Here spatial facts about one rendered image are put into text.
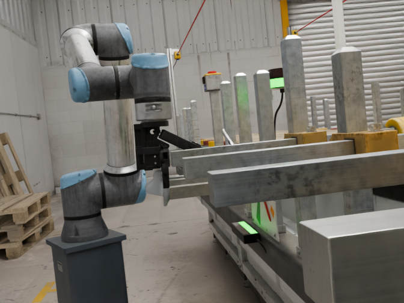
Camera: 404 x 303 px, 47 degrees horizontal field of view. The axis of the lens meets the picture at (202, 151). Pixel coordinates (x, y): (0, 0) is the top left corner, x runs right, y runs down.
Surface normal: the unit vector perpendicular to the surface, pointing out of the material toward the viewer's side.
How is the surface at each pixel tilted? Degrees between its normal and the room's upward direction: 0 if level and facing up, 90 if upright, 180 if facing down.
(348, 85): 90
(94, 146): 90
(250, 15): 90
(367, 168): 90
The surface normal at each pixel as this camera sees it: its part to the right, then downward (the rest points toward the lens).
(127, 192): 0.32, 0.31
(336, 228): -0.10, -0.99
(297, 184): 0.14, 0.04
